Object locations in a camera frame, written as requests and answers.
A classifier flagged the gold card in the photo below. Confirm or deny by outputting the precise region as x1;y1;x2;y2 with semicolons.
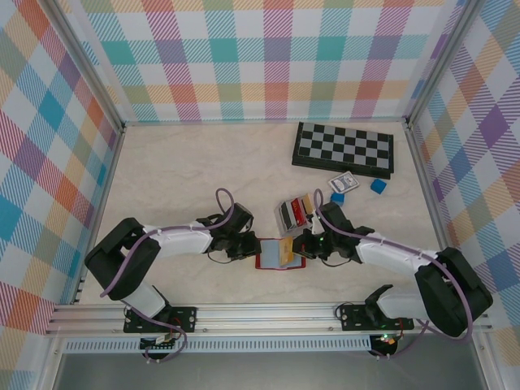
279;238;295;267

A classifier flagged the red card holder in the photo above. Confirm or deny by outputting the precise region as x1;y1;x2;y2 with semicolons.
254;237;306;271

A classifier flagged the clear plastic card box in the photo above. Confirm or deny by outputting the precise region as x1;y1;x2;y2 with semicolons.
274;193;317;239

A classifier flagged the black and white card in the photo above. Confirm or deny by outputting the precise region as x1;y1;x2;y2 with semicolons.
281;201;297;233

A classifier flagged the red card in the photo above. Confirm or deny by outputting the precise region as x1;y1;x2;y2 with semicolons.
291;197;309;226

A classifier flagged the blue playing card box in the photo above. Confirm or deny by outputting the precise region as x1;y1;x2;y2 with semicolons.
327;171;361;193

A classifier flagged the black folding chessboard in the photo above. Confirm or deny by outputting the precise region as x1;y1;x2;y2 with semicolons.
291;121;394;180

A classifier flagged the small circuit board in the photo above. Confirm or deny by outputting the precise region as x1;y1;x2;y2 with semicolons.
375;332;401;349
140;335;180;353

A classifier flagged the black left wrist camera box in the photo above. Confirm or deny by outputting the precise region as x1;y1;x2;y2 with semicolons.
232;201;255;233

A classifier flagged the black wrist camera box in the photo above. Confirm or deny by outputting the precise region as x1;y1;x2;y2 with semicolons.
318;201;353;236
232;201;255;233

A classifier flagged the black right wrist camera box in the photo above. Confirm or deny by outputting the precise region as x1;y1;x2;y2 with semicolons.
318;201;353;236

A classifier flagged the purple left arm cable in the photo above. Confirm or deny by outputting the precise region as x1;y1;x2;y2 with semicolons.
99;188;239;364

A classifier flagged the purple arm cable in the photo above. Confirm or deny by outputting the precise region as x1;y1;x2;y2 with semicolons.
314;188;475;361
99;188;239;364

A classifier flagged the aluminium mounting rail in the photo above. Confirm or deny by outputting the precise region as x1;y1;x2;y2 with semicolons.
44;302;493;337

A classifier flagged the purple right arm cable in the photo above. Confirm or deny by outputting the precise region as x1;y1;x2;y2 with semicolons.
314;188;475;361

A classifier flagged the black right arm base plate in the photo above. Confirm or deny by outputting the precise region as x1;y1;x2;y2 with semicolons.
339;303;415;332

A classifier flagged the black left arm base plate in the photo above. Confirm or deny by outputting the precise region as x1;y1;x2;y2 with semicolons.
123;305;199;335

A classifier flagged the white slotted cable duct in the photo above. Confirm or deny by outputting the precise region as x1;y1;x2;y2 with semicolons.
63;339;373;355

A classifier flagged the aluminium table side rail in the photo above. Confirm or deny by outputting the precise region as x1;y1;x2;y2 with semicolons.
405;121;453;255
69;123;126;306

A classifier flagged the aluminium frame post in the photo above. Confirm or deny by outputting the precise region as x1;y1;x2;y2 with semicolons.
405;0;483;127
47;0;126;133

